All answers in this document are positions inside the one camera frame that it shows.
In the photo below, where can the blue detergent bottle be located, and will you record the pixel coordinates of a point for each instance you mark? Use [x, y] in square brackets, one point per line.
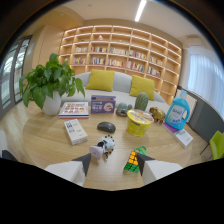
[177, 113]

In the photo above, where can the green scissors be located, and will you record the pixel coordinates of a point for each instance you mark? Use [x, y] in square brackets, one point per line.
[141, 150]

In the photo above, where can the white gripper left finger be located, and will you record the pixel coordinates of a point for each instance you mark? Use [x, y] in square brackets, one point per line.
[70, 170]

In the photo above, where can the green chair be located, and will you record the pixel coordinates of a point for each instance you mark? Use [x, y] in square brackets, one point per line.
[217, 145]

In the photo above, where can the white air conditioner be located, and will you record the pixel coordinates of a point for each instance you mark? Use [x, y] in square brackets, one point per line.
[194, 41]

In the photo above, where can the purple box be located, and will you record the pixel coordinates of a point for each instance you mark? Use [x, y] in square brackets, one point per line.
[103, 104]

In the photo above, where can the colourful pyramid puzzle cube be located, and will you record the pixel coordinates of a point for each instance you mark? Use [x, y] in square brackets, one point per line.
[132, 162]

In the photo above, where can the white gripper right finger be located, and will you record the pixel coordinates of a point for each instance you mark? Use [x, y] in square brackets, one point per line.
[156, 169]

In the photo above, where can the tall green cactus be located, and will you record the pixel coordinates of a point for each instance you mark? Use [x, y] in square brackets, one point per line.
[141, 101]

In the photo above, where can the green potted plant white pot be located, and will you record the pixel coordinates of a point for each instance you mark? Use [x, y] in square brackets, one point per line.
[50, 83]

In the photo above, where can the grey sofa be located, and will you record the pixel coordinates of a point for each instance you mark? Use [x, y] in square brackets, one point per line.
[116, 87]

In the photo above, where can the ceiling light strip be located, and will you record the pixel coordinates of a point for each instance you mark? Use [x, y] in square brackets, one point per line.
[140, 10]

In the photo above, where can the yellow instant noodle bowl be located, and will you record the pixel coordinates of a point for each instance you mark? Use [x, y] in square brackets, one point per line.
[138, 122]

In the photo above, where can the colourful book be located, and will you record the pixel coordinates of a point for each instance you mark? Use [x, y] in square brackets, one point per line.
[74, 109]

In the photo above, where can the golden elephant figurine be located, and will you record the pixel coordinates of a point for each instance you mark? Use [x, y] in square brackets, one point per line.
[157, 114]

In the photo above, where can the black and white toy figure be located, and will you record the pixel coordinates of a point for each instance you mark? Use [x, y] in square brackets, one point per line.
[104, 147]

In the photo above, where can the white and purple book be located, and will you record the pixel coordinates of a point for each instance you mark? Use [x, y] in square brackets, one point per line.
[179, 134]

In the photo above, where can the yellow cushion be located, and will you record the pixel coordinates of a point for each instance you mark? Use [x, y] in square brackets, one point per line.
[100, 80]
[142, 87]

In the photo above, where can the wooden bookshelf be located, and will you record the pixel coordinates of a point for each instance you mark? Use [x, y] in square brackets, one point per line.
[123, 56]

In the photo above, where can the white rectangular box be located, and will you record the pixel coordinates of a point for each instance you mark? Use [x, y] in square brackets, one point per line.
[75, 131]

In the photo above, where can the black computer mouse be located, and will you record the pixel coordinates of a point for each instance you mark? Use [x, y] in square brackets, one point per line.
[106, 126]

